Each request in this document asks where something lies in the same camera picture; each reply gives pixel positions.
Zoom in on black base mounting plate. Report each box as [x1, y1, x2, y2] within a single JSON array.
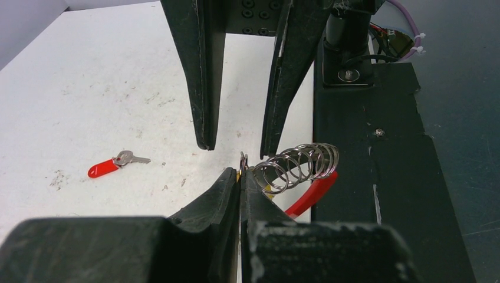
[[312, 41, 475, 282]]

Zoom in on yellow tagged key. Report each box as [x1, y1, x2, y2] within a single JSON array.
[[236, 152, 275, 200]]

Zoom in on large keyring with red grip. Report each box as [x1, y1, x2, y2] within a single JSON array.
[[255, 143, 340, 219]]

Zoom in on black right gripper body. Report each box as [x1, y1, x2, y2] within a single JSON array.
[[224, 0, 284, 37]]

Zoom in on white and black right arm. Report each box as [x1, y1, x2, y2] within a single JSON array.
[[161, 1, 383, 156]]

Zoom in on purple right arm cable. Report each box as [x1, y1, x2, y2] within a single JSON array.
[[384, 0, 426, 61]]

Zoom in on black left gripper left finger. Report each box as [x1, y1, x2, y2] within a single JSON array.
[[1, 168, 239, 282]]

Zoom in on red tagged key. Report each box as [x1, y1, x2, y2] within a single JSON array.
[[87, 150, 151, 179]]

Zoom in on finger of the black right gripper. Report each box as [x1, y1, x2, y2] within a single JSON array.
[[161, 0, 226, 150], [260, 0, 334, 158]]

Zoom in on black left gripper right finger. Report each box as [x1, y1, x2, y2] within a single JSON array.
[[240, 171, 422, 282]]

